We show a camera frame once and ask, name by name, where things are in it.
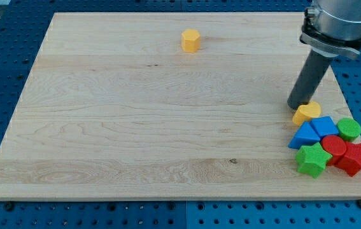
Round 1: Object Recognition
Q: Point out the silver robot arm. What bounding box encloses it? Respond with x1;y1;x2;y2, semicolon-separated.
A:
300;0;361;60

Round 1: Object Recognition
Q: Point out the yellow hexagon block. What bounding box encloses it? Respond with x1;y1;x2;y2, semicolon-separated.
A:
181;29;201;53

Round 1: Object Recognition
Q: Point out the wooden board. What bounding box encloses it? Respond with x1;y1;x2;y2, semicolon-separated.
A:
0;13;361;202

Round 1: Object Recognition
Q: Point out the yellow heart block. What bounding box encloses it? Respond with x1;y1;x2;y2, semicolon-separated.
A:
292;101;322;126

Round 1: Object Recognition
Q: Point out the blue triangle block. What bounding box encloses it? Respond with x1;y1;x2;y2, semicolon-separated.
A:
288;121;321;149

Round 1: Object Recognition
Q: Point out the green star block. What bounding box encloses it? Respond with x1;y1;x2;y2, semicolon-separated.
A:
295;142;332;179

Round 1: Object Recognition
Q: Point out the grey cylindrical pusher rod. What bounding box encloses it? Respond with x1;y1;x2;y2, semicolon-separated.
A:
287;50;333;110

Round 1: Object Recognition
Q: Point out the blue cube block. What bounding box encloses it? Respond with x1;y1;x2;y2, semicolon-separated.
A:
310;116;339;139

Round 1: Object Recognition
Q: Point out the red cylinder block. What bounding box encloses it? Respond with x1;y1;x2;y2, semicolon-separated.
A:
321;135;347;166

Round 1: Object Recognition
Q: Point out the green cylinder block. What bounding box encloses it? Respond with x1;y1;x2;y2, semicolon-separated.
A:
337;118;361;142

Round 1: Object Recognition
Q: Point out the red star block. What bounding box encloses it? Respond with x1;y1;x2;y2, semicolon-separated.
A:
334;142;361;177

